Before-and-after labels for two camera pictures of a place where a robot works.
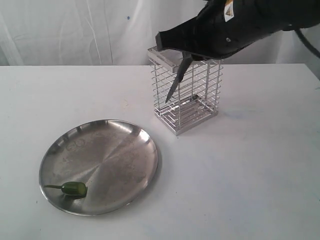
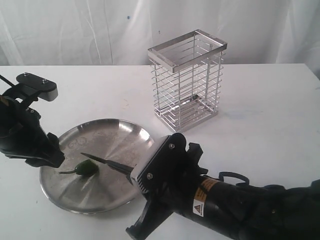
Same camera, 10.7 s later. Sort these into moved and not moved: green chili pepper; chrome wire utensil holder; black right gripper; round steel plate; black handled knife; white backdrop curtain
Moved: black handled knife; black right gripper; green chili pepper
Not moved: white backdrop curtain; round steel plate; chrome wire utensil holder
